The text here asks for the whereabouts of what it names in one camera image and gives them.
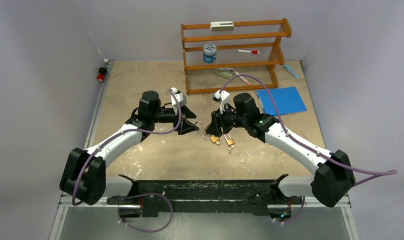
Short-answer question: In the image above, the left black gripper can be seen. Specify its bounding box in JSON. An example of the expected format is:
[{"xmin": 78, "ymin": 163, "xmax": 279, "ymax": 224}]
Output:
[{"xmin": 151, "ymin": 105, "xmax": 199, "ymax": 135}]

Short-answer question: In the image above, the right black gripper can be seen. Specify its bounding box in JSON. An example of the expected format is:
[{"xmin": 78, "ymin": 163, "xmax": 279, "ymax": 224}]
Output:
[{"xmin": 207, "ymin": 103, "xmax": 248, "ymax": 138}]

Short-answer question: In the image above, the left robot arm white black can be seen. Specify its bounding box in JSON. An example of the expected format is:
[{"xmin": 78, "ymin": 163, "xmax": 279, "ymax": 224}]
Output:
[{"xmin": 60, "ymin": 87, "xmax": 199, "ymax": 206}]

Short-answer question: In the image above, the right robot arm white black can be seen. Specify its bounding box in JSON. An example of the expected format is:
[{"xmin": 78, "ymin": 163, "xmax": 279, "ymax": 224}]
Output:
[{"xmin": 206, "ymin": 90, "xmax": 355, "ymax": 208}]

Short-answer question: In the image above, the key in long padlock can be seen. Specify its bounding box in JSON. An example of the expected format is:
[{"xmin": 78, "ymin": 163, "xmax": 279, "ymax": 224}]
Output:
[{"xmin": 228, "ymin": 144, "xmax": 234, "ymax": 154}]

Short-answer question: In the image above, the long shackle brass padlock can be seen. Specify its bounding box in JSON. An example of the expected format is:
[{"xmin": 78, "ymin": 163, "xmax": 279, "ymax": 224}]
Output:
[{"xmin": 223, "ymin": 133, "xmax": 235, "ymax": 149}]

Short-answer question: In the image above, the white pen on table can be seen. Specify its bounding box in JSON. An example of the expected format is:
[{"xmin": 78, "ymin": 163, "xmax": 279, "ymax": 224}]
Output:
[{"xmin": 234, "ymin": 71, "xmax": 251, "ymax": 86}]

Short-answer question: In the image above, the grey stapler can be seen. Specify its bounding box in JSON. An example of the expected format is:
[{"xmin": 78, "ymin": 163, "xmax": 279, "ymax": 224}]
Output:
[{"xmin": 215, "ymin": 67, "xmax": 235, "ymax": 79}]

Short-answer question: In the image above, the orange wooden shelf rack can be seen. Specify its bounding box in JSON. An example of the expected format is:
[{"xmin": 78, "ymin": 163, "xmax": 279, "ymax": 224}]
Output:
[{"xmin": 181, "ymin": 18, "xmax": 292, "ymax": 95}]

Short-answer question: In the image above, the blue white jar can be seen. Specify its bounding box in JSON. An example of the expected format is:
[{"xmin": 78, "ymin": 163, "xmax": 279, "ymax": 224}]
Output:
[{"xmin": 203, "ymin": 43, "xmax": 217, "ymax": 64}]

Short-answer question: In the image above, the white red marker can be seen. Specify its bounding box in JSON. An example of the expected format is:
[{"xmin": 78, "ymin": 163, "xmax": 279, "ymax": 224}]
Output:
[{"xmin": 237, "ymin": 49, "xmax": 260, "ymax": 55}]

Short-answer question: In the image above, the light blue eraser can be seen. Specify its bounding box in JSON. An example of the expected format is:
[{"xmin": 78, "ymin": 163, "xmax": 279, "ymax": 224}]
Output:
[{"xmin": 283, "ymin": 63, "xmax": 300, "ymax": 80}]

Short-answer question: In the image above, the red emergency stop button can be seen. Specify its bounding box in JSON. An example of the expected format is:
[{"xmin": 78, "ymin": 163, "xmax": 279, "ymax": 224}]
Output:
[{"xmin": 97, "ymin": 67, "xmax": 108, "ymax": 83}]

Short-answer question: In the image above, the white rectangular box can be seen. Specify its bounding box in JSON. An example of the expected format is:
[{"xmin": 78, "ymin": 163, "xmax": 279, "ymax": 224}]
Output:
[{"xmin": 209, "ymin": 21, "xmax": 235, "ymax": 33}]

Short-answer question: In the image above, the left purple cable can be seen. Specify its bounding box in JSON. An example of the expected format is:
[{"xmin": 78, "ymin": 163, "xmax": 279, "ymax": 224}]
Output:
[{"xmin": 71, "ymin": 88, "xmax": 184, "ymax": 207}]

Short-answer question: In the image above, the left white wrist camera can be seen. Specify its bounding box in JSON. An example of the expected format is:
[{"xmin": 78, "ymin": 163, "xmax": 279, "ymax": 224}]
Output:
[{"xmin": 169, "ymin": 87, "xmax": 187, "ymax": 108}]

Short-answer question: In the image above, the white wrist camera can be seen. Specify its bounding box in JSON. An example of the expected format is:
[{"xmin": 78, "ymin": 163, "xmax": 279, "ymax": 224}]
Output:
[
  {"xmin": 169, "ymin": 87, "xmax": 187, "ymax": 108},
  {"xmin": 213, "ymin": 90, "xmax": 231, "ymax": 113}
]

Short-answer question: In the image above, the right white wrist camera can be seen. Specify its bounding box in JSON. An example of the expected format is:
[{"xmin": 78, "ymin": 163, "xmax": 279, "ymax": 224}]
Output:
[{"xmin": 213, "ymin": 90, "xmax": 231, "ymax": 113}]

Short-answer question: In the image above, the black base frame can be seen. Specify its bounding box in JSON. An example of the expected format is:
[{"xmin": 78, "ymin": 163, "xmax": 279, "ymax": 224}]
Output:
[{"xmin": 107, "ymin": 179, "xmax": 302, "ymax": 219}]

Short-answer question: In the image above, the aluminium rail frame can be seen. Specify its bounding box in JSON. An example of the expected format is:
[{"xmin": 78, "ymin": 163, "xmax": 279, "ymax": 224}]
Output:
[{"xmin": 50, "ymin": 60, "xmax": 358, "ymax": 240}]

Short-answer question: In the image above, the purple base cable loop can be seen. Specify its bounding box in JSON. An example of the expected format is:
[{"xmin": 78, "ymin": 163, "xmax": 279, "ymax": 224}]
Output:
[{"xmin": 117, "ymin": 192, "xmax": 175, "ymax": 233}]

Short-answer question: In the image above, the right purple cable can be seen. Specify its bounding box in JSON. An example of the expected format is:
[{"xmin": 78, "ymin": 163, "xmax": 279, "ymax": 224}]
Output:
[{"xmin": 219, "ymin": 74, "xmax": 398, "ymax": 187}]

